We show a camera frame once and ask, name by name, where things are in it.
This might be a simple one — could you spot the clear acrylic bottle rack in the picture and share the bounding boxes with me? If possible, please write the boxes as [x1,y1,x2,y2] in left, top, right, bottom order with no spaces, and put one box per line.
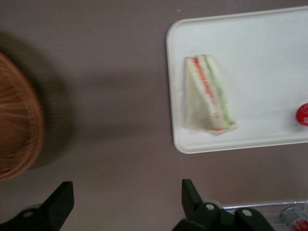
[221,199,308,231]

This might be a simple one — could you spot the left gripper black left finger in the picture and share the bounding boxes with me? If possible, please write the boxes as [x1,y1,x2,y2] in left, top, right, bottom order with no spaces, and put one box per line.
[12,181,74,231]

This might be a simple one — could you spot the triangle sandwich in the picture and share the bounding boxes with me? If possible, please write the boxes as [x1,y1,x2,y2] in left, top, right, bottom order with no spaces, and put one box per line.
[182,54,240,138]

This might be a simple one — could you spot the red cola bottle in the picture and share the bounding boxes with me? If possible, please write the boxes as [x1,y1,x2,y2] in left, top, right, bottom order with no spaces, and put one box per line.
[281,206,308,231]

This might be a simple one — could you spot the brown round wicker basket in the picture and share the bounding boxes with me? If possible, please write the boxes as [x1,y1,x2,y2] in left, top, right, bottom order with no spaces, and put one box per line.
[0,51,45,182]

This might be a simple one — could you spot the beige plastic tray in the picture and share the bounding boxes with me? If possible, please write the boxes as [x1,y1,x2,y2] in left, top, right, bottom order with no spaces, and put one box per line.
[165,5,308,154]

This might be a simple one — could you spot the small red yogurt bottle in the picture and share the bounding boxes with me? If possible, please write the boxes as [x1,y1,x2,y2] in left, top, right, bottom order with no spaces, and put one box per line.
[295,102,308,127]

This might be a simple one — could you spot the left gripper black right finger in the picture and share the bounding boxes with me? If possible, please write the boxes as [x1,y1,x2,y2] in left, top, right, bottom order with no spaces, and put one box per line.
[172,179,276,231]

